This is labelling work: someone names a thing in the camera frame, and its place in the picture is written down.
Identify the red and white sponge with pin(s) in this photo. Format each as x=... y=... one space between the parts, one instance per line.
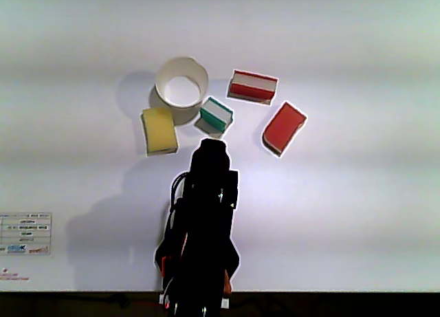
x=252 y=85

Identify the green and white sponge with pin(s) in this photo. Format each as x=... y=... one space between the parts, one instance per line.
x=216 y=116

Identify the yellow sponge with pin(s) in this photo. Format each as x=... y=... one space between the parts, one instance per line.
x=159 y=129

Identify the flat red sponge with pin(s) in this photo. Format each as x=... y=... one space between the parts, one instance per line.
x=283 y=128

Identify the white paper cup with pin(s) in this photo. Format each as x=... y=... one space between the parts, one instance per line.
x=192 y=69

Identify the printed paper label sheet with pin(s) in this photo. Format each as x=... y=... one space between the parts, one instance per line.
x=25 y=232

